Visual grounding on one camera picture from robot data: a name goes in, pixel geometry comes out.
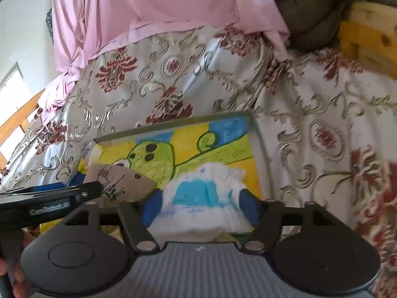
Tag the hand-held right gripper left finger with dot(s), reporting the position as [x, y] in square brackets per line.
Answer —
[149, 211]

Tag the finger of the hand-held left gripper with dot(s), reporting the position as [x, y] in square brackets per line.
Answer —
[62, 191]

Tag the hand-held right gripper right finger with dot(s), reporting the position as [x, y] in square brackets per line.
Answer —
[251, 208]

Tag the brown printed cardboard tag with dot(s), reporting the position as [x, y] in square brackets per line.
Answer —
[124, 183]

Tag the grey box with yellow drawing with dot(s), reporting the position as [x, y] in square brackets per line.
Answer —
[217, 149]

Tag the person's left hand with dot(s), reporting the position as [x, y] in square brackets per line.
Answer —
[20, 285]

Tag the window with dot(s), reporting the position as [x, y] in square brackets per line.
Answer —
[12, 83]

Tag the floral satin bedspread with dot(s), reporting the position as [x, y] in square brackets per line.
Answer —
[310, 99]

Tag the brown quilted jacket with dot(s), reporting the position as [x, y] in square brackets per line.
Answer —
[310, 12]

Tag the pink sheet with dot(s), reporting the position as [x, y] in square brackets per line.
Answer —
[155, 6]

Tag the wooden bed rail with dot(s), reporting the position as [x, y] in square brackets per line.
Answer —
[21, 115]

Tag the green wall poster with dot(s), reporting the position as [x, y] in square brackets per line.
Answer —
[48, 21]

